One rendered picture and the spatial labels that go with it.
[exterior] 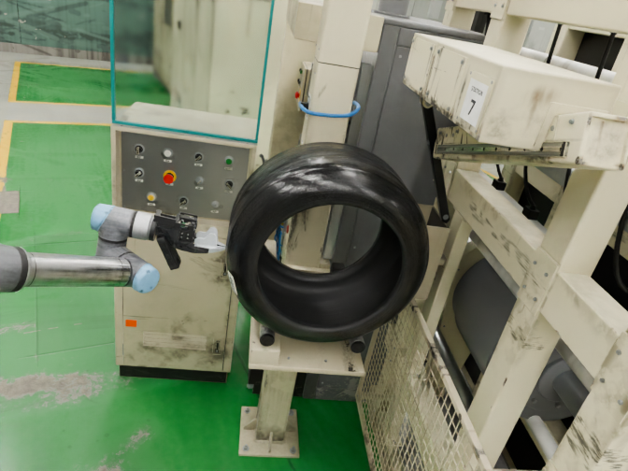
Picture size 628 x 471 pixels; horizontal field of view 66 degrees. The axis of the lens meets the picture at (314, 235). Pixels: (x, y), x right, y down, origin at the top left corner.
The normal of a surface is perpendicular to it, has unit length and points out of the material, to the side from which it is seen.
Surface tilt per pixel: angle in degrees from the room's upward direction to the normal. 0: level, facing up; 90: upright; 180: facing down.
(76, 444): 0
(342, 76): 90
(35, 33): 90
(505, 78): 90
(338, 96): 90
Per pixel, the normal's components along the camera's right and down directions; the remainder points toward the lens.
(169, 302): 0.11, 0.47
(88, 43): 0.44, 0.47
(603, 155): 0.13, 0.18
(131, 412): 0.17, -0.88
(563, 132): -0.98, -0.11
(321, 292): 0.04, -0.46
